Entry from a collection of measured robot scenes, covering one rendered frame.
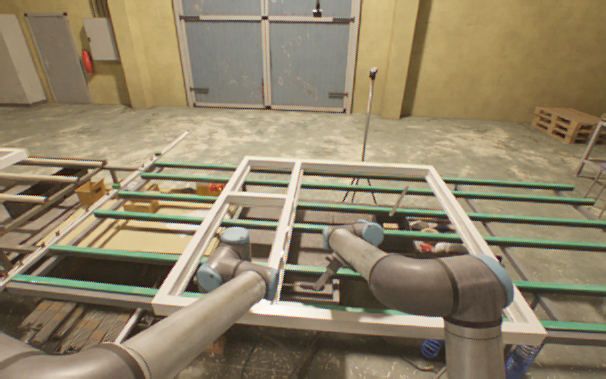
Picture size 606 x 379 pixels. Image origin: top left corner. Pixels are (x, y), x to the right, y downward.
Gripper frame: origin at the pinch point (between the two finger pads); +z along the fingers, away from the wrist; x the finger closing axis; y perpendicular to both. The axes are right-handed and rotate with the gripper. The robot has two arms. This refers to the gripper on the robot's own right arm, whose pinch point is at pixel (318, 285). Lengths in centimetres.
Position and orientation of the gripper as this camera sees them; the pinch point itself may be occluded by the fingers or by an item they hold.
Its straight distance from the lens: 131.5
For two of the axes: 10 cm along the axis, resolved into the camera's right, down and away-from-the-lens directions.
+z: -6.6, 7.3, -2.0
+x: -0.4, -3.0, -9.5
